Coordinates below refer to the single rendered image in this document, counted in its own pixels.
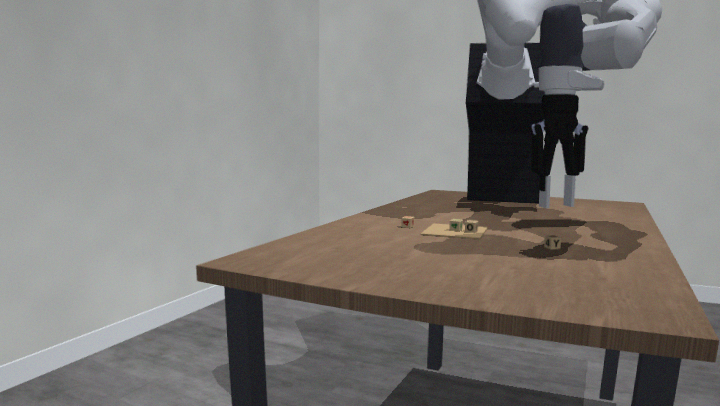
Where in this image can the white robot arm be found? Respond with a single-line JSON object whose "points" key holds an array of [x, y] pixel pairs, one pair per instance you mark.
{"points": [[616, 45]]}

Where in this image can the tan flat mat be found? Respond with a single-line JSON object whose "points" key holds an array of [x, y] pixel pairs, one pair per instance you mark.
{"points": [[442, 230]]}

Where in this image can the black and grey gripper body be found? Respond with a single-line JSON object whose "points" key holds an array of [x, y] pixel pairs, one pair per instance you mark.
{"points": [[559, 108]]}

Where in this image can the cream letter block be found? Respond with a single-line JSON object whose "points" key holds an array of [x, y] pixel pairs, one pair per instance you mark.
{"points": [[552, 242], [407, 222], [471, 226], [456, 225]]}

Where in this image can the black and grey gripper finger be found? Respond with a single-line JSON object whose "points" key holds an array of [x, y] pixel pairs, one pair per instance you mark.
{"points": [[543, 158], [574, 159]]}

